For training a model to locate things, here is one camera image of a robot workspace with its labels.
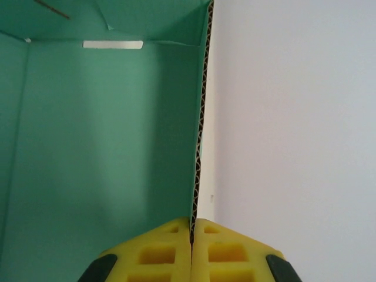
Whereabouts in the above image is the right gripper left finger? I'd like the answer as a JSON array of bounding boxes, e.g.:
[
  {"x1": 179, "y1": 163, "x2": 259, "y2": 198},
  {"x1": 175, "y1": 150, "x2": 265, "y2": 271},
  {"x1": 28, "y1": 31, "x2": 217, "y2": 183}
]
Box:
[{"x1": 77, "y1": 216, "x2": 193, "y2": 282}]

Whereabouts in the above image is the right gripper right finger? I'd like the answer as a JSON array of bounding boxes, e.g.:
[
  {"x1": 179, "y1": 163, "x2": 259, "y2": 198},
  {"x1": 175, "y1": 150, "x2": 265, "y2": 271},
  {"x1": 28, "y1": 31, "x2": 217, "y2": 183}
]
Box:
[{"x1": 190, "y1": 217, "x2": 304, "y2": 282}]

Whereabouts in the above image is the teal paper box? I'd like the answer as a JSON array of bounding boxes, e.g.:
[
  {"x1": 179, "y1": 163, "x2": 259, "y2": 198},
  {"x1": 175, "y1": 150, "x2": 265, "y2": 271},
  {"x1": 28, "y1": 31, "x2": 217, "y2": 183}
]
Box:
[{"x1": 0, "y1": 0, "x2": 214, "y2": 282}]

